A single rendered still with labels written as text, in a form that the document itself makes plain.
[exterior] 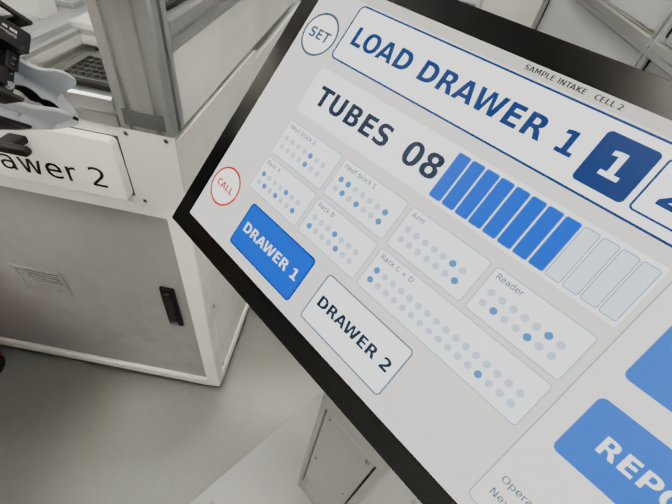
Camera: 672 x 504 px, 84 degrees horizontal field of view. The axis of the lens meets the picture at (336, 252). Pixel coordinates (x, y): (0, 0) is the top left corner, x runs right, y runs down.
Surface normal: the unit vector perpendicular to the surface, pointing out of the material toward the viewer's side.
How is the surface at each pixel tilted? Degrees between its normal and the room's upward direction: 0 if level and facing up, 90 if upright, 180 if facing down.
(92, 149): 90
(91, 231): 90
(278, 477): 5
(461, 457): 50
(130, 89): 90
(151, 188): 90
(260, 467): 5
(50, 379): 0
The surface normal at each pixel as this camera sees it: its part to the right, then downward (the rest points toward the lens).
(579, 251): -0.46, -0.11
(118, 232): -0.14, 0.71
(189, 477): 0.15, -0.68
